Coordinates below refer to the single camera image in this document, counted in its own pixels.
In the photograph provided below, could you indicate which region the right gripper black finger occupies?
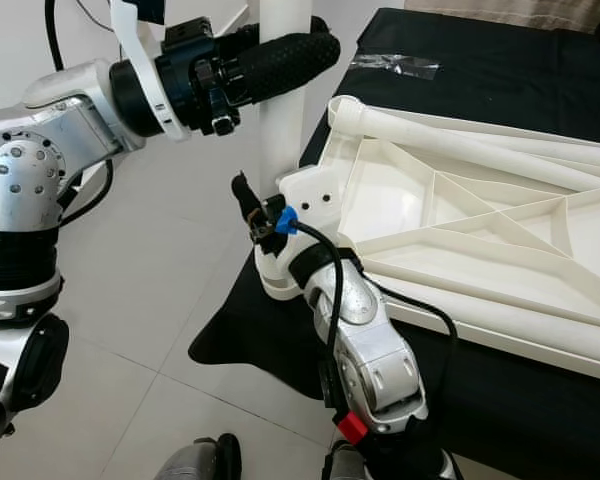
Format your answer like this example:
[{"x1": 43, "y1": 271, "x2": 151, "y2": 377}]
[{"x1": 233, "y1": 173, "x2": 263, "y2": 227}]

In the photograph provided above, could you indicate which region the white plastic children table top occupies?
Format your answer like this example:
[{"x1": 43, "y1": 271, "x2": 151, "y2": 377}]
[{"x1": 255, "y1": 95, "x2": 600, "y2": 386}]

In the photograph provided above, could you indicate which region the clear plastic bag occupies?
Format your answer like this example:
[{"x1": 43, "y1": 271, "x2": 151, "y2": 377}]
[{"x1": 350, "y1": 52, "x2": 441, "y2": 81}]

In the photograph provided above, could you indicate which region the beige tablecloth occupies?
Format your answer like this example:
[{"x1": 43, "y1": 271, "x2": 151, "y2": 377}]
[{"x1": 405, "y1": 0, "x2": 600, "y2": 33}]

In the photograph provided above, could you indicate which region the black tablecloth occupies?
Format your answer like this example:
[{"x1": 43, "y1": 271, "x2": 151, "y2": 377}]
[{"x1": 188, "y1": 8, "x2": 600, "y2": 480}]

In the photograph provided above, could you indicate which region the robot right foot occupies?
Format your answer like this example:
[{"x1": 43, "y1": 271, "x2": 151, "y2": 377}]
[{"x1": 320, "y1": 440, "x2": 381, "y2": 480}]

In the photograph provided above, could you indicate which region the blue cable connector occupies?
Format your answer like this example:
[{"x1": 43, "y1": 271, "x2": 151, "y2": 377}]
[{"x1": 275, "y1": 205, "x2": 299, "y2": 236}]

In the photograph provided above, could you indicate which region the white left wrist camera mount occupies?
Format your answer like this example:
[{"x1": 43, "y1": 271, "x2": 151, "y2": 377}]
[{"x1": 110, "y1": 0, "x2": 186, "y2": 141}]

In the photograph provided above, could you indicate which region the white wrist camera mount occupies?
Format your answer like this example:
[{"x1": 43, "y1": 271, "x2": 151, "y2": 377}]
[
  {"x1": 110, "y1": 0, "x2": 186, "y2": 141},
  {"x1": 275, "y1": 165, "x2": 344, "y2": 256}
]

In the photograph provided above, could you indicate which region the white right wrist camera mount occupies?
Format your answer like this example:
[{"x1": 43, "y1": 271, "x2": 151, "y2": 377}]
[{"x1": 275, "y1": 165, "x2": 344, "y2": 256}]

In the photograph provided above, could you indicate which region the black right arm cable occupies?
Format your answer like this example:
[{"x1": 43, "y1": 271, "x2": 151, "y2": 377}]
[{"x1": 295, "y1": 225, "x2": 461, "y2": 401}]

